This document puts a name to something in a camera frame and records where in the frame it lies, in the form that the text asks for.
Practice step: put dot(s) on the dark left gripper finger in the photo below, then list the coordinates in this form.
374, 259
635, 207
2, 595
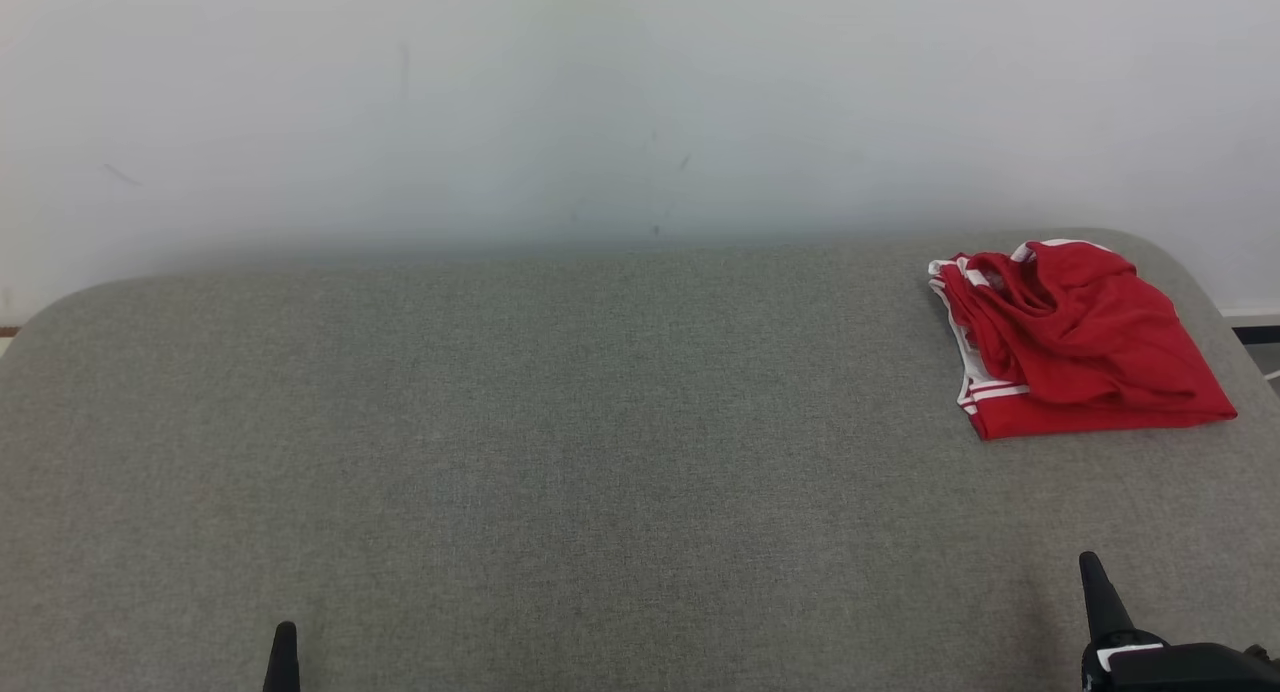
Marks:
283, 662

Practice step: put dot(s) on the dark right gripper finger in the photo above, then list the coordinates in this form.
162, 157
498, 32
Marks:
1105, 607

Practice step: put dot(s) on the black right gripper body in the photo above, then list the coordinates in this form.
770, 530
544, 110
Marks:
1120, 672

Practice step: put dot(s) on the red basketball jersey top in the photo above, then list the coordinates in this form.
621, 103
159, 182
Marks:
1100, 422

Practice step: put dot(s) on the red basketball jersey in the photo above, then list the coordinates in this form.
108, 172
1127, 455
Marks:
1100, 422
1080, 322

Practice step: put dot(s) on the white wall baseboard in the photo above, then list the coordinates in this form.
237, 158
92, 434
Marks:
1258, 317

